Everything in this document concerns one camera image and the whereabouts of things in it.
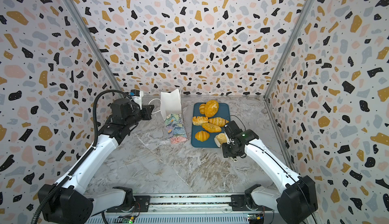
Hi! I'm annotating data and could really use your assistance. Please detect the metal tongs cream tips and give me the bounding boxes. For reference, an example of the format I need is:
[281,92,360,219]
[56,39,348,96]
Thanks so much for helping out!
[214,135,239,162]

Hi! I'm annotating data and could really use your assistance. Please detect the pale crackled round bread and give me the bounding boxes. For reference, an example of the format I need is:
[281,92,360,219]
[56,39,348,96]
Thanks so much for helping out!
[214,133,228,148]

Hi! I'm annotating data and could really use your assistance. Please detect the floral paper bag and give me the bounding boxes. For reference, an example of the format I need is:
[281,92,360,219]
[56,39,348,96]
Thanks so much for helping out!
[149,88,188,144]

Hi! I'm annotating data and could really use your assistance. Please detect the round striped orange bun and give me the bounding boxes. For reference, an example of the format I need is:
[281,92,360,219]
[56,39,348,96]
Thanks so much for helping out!
[195,131,210,142]

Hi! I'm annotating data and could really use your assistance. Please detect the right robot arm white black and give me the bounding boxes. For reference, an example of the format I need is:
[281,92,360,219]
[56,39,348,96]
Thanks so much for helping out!
[221,121,318,224]

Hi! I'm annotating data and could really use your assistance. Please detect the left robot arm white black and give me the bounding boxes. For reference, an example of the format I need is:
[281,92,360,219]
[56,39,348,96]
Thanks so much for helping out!
[31,98,155,224]

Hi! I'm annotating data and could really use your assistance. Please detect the striped croissant bread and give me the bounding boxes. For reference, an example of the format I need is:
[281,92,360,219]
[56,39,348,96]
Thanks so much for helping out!
[208,117,229,127]

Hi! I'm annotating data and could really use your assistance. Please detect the glossy orange oval bread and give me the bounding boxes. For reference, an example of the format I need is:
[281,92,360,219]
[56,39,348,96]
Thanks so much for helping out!
[202,123,222,133]

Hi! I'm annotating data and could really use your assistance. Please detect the twisted glazed pastry bread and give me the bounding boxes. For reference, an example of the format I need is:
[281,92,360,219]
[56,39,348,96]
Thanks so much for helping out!
[192,116,209,126]

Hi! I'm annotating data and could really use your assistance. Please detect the large sugared oval bread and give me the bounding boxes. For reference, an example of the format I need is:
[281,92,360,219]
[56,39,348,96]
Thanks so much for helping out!
[204,100,219,118]

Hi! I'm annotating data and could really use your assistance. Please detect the teal rectangular tray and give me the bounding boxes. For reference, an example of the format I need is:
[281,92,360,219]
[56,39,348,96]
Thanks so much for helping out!
[191,100,231,148]

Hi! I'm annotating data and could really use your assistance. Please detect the small striped bun top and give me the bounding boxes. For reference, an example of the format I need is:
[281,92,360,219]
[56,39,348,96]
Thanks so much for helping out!
[199,103,206,115]

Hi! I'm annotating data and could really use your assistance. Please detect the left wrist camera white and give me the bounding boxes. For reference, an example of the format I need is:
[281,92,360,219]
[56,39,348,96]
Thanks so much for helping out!
[130,89,144,108]

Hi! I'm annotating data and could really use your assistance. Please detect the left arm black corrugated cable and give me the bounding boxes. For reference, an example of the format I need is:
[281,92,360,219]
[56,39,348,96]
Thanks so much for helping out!
[30,89,134,224]

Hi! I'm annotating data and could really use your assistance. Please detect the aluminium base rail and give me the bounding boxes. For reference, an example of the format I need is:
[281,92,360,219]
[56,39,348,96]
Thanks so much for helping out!
[59,193,320,224]

